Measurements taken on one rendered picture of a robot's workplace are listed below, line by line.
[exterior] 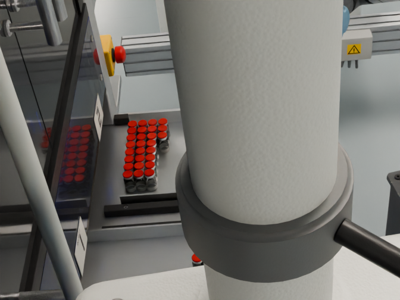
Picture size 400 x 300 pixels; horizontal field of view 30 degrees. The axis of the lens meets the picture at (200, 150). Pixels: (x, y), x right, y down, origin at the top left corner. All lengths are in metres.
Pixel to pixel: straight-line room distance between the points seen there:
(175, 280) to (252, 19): 0.28
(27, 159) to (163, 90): 2.46
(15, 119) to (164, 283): 0.31
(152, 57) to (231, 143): 2.27
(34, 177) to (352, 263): 0.41
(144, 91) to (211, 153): 2.94
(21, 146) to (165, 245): 0.71
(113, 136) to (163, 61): 0.91
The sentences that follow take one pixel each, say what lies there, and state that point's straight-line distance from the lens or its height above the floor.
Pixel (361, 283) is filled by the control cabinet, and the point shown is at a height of 1.58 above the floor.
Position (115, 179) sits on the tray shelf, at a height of 0.88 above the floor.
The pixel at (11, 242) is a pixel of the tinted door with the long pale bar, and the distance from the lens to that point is 0.98.
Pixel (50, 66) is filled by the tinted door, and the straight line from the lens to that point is 1.24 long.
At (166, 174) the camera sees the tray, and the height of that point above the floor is 0.88.
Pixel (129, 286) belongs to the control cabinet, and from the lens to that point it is 0.51.
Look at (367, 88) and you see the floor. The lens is 3.19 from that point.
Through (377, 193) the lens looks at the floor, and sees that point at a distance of 2.75.
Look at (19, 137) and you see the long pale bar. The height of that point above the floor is 1.50.
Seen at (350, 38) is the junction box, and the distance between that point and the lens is 2.52.
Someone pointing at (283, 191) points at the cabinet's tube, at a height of 1.75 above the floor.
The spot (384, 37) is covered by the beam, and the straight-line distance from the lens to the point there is 2.61.
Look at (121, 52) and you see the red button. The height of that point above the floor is 1.01.
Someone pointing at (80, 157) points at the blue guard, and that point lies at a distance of 1.35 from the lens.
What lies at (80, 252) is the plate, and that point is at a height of 1.02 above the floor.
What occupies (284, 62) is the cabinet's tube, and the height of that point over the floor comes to 1.82.
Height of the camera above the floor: 1.99
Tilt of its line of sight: 43 degrees down
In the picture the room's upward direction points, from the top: 8 degrees counter-clockwise
